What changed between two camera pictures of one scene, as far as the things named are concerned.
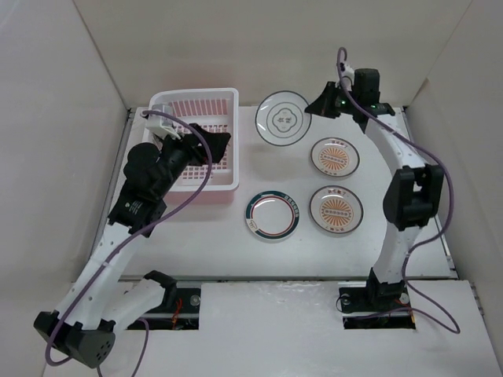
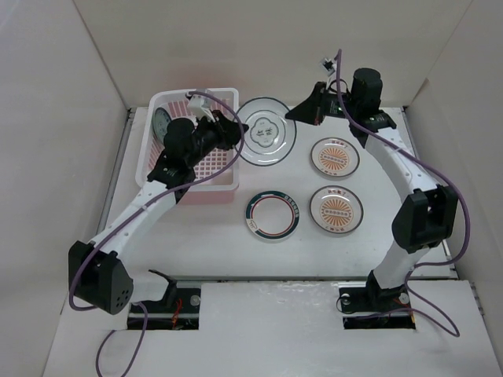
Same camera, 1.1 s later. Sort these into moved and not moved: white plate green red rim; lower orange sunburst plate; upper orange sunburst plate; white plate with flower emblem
Moved: white plate with flower emblem
Not moved: white plate green red rim; upper orange sunburst plate; lower orange sunburst plate
